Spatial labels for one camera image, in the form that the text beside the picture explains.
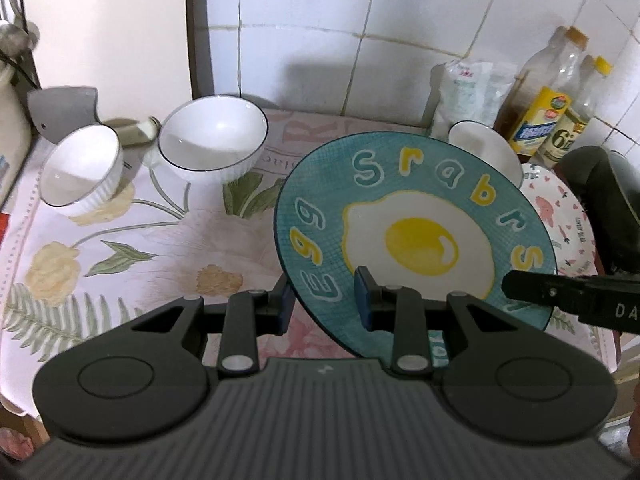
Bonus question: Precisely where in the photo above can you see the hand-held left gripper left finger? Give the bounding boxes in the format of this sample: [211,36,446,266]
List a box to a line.
[130,275,296,379]

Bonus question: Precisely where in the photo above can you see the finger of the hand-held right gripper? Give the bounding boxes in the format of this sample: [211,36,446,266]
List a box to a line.
[501,270,582,324]

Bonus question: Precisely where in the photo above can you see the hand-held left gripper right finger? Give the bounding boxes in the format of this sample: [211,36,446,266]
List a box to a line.
[353,266,514,376]

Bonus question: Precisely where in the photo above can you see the blue fried egg plate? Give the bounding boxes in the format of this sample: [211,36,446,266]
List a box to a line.
[274,131,558,361]

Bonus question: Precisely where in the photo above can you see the small white ribbed bowl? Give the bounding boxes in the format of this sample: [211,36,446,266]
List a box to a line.
[40,124,124,217]

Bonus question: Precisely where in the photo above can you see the pink patterned plate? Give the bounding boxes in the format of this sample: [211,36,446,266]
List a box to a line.
[520,162,598,278]

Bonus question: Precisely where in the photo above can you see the dark grey rounded object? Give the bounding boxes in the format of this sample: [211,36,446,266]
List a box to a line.
[557,145,640,280]

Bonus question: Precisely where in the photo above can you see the floral tablecloth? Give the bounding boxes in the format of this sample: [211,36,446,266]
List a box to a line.
[0,105,617,421]

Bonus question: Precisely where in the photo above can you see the yellow cap vinegar bottle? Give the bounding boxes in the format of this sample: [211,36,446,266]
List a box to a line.
[537,55,615,168]

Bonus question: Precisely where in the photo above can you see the white bowl with dark rim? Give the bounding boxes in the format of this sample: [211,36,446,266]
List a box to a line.
[447,120,525,188]

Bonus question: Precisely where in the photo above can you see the yellow label oil bottle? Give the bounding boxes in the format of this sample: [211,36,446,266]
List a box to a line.
[507,26,591,157]

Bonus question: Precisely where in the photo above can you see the brown sauce bottle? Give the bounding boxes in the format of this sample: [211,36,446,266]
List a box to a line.
[494,67,533,136]

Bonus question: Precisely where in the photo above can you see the large white ribbed bowl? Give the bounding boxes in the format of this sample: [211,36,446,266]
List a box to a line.
[156,95,269,184]

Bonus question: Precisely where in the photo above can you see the white plastic bag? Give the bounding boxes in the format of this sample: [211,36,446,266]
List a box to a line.
[431,60,518,138]

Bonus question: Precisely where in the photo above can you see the aluminium scoop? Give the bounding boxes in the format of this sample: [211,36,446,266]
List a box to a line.
[26,86,100,142]

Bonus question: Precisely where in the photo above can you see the white rice cooker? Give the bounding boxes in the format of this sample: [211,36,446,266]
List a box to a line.
[0,62,35,206]

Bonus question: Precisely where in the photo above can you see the metal ladle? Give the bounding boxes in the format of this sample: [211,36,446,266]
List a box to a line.
[0,20,26,61]

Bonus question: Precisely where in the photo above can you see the black metal rack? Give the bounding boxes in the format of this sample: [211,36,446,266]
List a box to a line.
[0,0,43,91]

